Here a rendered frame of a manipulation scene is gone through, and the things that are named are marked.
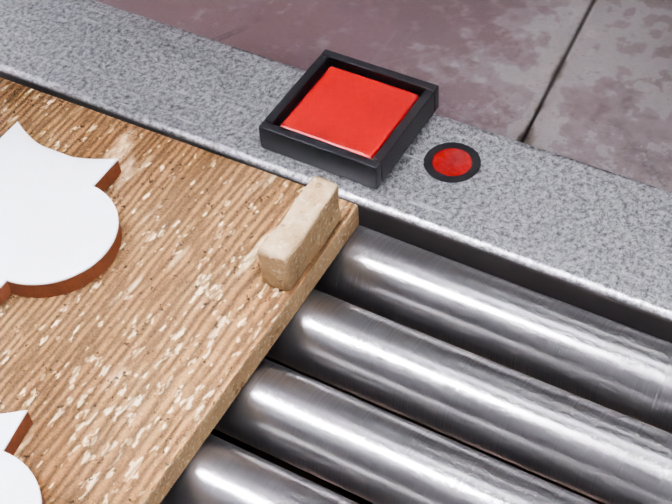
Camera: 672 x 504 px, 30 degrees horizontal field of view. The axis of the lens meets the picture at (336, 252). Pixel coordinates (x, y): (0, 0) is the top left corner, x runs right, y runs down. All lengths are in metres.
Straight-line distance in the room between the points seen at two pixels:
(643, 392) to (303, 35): 1.71
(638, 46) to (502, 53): 0.23
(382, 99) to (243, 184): 0.10
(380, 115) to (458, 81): 1.44
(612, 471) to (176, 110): 0.34
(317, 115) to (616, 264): 0.19
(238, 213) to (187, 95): 0.13
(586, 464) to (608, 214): 0.15
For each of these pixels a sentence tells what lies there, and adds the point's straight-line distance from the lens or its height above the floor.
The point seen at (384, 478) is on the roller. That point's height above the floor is 0.91.
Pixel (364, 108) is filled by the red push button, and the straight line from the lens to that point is 0.72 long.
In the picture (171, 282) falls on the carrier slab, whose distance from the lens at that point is 0.63.
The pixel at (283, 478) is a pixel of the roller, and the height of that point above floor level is 0.92.
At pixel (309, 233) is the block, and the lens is 0.61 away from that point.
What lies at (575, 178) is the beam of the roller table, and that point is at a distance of 0.70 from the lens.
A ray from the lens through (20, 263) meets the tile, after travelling 0.64.
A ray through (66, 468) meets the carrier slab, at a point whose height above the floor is 0.94.
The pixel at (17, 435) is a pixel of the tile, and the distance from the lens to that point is 0.59.
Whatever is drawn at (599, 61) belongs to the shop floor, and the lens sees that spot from 2.21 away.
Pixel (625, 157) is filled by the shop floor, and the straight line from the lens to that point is 2.04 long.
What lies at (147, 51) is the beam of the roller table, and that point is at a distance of 0.80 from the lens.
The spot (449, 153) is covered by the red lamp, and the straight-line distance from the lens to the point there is 0.71.
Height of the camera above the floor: 1.41
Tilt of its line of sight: 48 degrees down
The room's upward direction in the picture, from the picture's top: 5 degrees counter-clockwise
